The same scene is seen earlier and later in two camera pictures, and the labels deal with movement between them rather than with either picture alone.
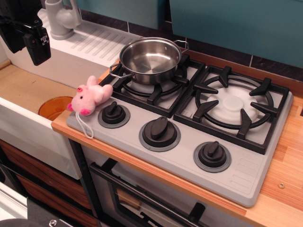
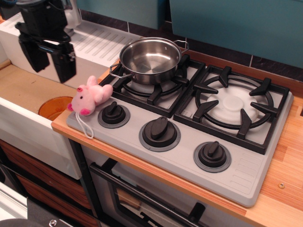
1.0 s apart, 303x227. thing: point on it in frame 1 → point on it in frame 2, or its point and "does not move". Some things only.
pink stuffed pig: (85, 98) does not move
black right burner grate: (242, 109) does not move
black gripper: (25, 13) → (45, 22)
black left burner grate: (164, 98) does not move
